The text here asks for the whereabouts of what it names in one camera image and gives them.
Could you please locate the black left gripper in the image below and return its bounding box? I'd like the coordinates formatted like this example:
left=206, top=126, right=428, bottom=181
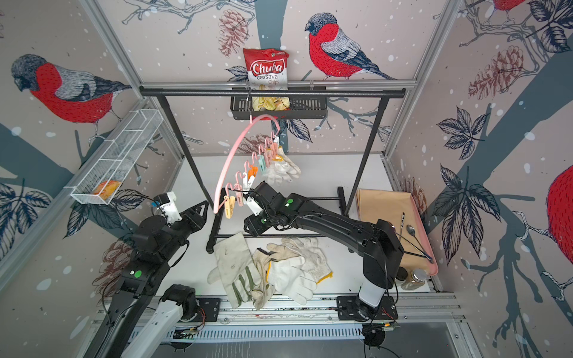
left=160, top=198, right=209, bottom=263

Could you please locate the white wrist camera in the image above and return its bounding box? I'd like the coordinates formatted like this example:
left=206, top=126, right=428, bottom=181
left=245, top=194, right=264, bottom=216
left=152, top=191, right=182, bottom=225

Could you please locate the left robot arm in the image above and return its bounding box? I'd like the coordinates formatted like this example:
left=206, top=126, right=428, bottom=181
left=84, top=194, right=217, bottom=357

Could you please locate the orange snack packet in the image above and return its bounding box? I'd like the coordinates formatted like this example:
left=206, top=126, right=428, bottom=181
left=93, top=180, right=122, bottom=201

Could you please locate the pink tray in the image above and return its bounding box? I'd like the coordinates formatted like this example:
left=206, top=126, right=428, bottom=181
left=406, top=192, right=439, bottom=277

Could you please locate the white glove yellow cuff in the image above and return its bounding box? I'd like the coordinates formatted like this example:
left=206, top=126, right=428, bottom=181
left=267, top=257, right=317, bottom=305

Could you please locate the yellow clothespin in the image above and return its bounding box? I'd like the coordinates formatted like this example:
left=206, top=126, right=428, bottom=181
left=224, top=195, right=236, bottom=219

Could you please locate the glass jar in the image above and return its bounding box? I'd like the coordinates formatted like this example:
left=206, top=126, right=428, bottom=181
left=396, top=267, right=430, bottom=291

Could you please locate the spotted handle spoon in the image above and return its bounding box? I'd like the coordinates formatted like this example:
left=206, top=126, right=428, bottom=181
left=398, top=213, right=405, bottom=242

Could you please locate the pink clip hanger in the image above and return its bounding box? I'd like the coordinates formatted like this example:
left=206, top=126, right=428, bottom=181
left=212, top=91, right=287, bottom=219

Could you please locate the beige cloth mat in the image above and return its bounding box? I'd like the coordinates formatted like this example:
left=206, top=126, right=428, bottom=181
left=357, top=189, right=425, bottom=270

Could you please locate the red cassava chips bag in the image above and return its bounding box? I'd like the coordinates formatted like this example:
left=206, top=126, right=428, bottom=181
left=242, top=48, right=290, bottom=112

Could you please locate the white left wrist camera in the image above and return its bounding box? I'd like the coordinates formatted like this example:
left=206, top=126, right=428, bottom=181
left=152, top=191, right=182, bottom=225

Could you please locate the white wire mesh shelf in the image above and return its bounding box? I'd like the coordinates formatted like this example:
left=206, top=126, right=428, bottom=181
left=66, top=108, right=164, bottom=205

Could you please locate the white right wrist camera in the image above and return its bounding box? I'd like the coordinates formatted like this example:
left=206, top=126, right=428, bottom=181
left=245, top=194, right=264, bottom=216

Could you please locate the knit glove yellow cuff bottom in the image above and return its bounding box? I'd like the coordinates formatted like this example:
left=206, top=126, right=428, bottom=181
left=267, top=237, right=333, bottom=283

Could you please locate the dark metal spoon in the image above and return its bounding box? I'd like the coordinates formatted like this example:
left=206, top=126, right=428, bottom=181
left=406, top=225, right=434, bottom=263

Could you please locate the black wall basket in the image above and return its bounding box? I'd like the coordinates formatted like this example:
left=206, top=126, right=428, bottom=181
left=230, top=95, right=328, bottom=120

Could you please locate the beige glove middle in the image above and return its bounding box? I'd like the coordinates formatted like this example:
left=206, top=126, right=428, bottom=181
left=252, top=248, right=275, bottom=310

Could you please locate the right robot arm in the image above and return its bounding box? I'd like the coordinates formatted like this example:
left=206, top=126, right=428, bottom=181
left=244, top=182, right=404, bottom=309

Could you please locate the black garment rack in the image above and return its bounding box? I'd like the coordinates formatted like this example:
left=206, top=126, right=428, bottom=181
left=139, top=87, right=407, bottom=254

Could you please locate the orange clothespin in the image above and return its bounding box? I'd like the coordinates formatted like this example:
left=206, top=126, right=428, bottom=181
left=247, top=165, right=258, bottom=180

